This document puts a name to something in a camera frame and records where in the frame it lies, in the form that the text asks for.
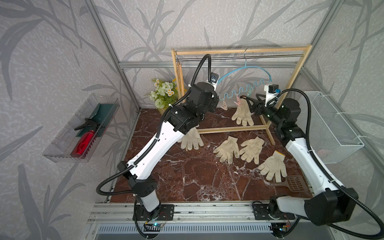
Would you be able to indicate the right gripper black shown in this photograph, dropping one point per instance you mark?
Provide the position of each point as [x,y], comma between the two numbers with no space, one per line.
[258,104]

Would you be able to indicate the white glove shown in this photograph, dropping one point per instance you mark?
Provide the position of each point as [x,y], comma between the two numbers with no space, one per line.
[191,141]
[243,116]
[251,150]
[274,167]
[228,150]

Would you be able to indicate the orange clip hanger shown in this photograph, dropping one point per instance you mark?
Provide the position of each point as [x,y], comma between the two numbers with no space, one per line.
[180,79]

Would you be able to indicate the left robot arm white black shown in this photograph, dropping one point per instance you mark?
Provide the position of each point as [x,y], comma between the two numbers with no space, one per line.
[178,119]

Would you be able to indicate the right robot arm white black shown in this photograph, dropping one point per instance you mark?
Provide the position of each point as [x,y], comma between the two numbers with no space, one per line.
[332,202]

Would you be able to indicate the brown slotted scoop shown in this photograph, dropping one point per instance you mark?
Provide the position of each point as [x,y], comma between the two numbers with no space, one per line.
[294,183]

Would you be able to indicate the potted white flower plant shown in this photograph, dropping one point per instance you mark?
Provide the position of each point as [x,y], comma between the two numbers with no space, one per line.
[164,95]

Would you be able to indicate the wooden clothes rack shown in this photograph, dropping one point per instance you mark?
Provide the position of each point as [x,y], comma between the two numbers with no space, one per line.
[265,125]

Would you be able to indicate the green dustpan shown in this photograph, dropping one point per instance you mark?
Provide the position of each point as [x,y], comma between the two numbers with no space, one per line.
[102,115]

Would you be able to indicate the red spray bottle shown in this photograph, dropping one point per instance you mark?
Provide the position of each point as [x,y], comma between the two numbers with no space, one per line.
[83,146]

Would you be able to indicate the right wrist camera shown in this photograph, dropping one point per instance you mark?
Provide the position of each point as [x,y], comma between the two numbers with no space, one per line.
[272,94]

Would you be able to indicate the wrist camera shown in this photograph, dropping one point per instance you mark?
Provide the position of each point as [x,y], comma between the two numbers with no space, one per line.
[272,94]
[213,80]

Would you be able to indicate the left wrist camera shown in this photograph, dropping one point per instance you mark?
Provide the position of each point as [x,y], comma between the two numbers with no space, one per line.
[213,80]

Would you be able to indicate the white wire mesh basket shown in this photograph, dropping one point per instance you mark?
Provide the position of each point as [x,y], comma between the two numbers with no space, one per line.
[331,137]

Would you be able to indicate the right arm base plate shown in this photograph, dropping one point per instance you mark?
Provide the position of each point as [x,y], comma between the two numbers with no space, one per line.
[262,213]

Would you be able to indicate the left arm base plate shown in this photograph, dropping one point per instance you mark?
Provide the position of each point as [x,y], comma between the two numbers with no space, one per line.
[165,212]

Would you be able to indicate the clear plastic wall bin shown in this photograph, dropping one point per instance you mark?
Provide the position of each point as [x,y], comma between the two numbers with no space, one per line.
[79,138]

